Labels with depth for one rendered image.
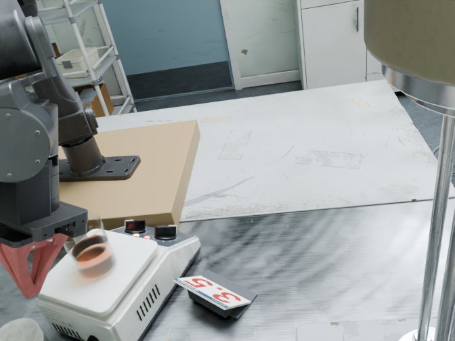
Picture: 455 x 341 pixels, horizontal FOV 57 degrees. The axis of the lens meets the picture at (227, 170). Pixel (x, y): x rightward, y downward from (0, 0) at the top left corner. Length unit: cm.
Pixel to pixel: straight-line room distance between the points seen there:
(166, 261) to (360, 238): 28
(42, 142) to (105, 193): 45
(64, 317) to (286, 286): 29
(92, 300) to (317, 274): 29
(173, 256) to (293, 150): 38
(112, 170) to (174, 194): 16
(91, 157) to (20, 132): 49
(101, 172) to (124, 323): 38
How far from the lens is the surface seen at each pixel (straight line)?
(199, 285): 58
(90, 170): 84
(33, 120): 35
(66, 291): 56
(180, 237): 64
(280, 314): 57
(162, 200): 72
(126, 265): 55
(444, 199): 24
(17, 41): 41
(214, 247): 66
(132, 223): 66
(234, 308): 58
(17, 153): 35
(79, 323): 57
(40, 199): 43
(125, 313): 54
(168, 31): 346
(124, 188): 78
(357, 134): 90
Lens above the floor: 135
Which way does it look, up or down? 33 degrees down
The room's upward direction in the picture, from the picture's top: 12 degrees counter-clockwise
